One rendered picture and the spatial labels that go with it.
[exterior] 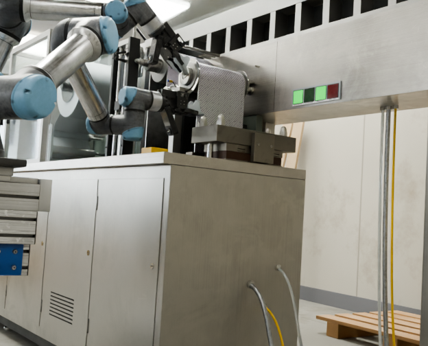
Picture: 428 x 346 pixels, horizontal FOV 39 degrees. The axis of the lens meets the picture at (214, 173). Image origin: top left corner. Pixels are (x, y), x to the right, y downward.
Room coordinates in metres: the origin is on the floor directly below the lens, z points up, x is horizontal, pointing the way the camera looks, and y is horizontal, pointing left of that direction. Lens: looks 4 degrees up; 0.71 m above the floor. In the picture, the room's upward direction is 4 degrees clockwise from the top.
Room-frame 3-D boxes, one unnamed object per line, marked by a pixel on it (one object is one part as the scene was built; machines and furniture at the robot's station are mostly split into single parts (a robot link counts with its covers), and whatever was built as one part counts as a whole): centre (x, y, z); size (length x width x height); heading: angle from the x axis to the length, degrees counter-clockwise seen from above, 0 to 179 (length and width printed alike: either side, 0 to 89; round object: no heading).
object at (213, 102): (2.40, -0.01, 1.11); 0.23 x 0.01 x 0.18; 127
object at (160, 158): (3.15, 0.66, 0.88); 2.52 x 0.66 x 0.04; 37
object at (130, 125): (2.17, 0.32, 1.01); 0.11 x 0.08 x 0.11; 70
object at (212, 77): (2.56, 0.10, 1.16); 0.39 x 0.23 x 0.51; 37
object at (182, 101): (2.26, 0.18, 1.12); 0.12 x 0.08 x 0.09; 127
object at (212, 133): (2.33, -0.11, 1.00); 0.40 x 0.16 x 0.06; 127
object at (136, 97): (2.17, 0.30, 1.11); 0.11 x 0.08 x 0.09; 127
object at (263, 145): (2.27, -0.18, 0.96); 0.10 x 0.03 x 0.11; 127
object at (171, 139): (2.38, 0.18, 1.05); 0.06 x 0.05 x 0.31; 127
